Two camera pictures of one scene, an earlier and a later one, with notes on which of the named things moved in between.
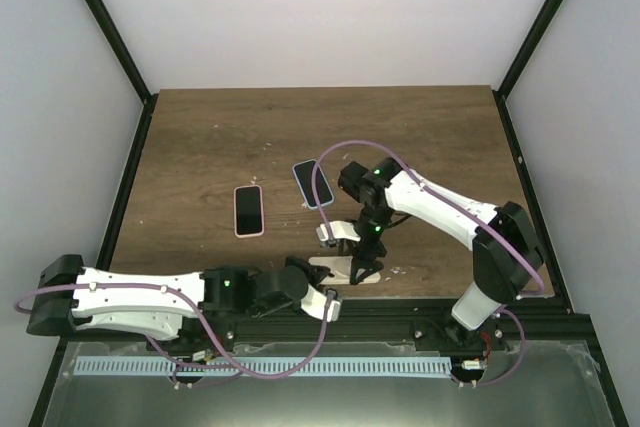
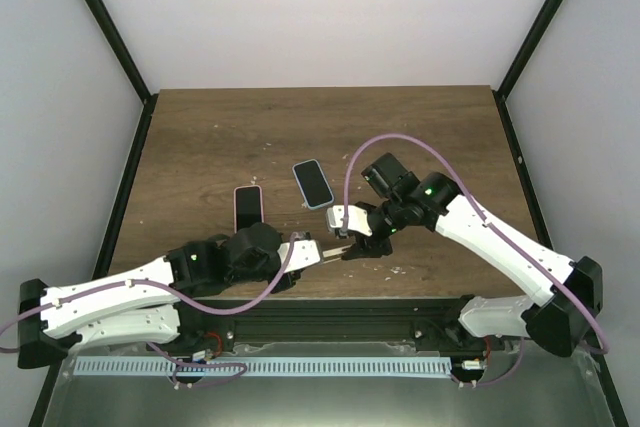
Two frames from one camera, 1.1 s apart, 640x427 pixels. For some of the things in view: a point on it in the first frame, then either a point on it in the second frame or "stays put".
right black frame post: x=551 y=6 stays put
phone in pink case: x=249 y=211 stays put
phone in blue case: x=302 y=172 stays put
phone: x=340 y=267 → x=331 y=255
